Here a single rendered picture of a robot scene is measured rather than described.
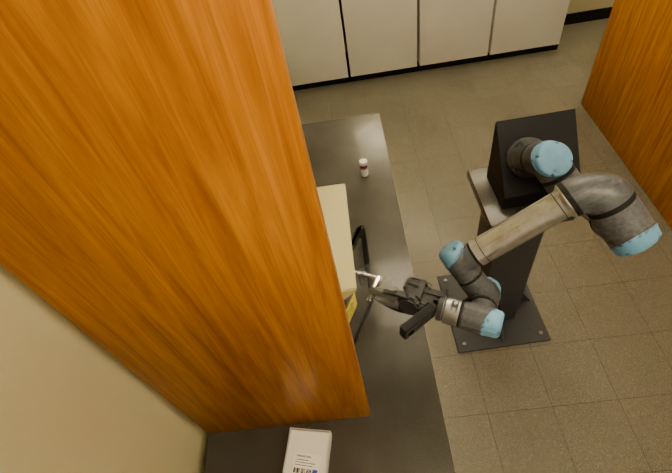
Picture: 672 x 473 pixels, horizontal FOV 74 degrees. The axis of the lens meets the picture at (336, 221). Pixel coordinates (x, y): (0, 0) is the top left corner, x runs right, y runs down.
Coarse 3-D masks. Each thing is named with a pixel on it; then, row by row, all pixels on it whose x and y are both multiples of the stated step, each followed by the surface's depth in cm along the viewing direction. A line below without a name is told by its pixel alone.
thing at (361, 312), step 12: (360, 228) 120; (360, 240) 121; (360, 252) 124; (360, 264) 127; (360, 276) 129; (360, 288) 132; (348, 300) 123; (360, 300) 135; (372, 300) 149; (360, 312) 138; (360, 324) 141
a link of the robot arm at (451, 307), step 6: (450, 300) 120; (456, 300) 120; (462, 300) 122; (444, 306) 119; (450, 306) 119; (456, 306) 119; (444, 312) 119; (450, 312) 118; (456, 312) 118; (444, 318) 119; (450, 318) 118; (456, 318) 118; (450, 324) 120
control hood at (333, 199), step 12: (324, 192) 114; (336, 192) 113; (324, 204) 111; (336, 204) 110; (324, 216) 108; (336, 216) 108; (348, 216) 108; (336, 228) 105; (348, 228) 105; (336, 240) 103; (348, 240) 103; (336, 252) 101; (348, 252) 100; (336, 264) 99; (348, 264) 98; (348, 276) 96; (348, 288) 94
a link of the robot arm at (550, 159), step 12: (540, 144) 148; (552, 144) 144; (564, 144) 145; (528, 156) 151; (540, 156) 145; (552, 156) 144; (564, 156) 144; (528, 168) 154; (540, 168) 145; (552, 168) 145; (564, 168) 144; (540, 180) 151; (552, 180) 148
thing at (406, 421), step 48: (336, 144) 213; (384, 144) 209; (384, 192) 189; (384, 240) 173; (384, 336) 147; (384, 384) 137; (432, 384) 135; (240, 432) 134; (288, 432) 132; (336, 432) 130; (384, 432) 128; (432, 432) 127
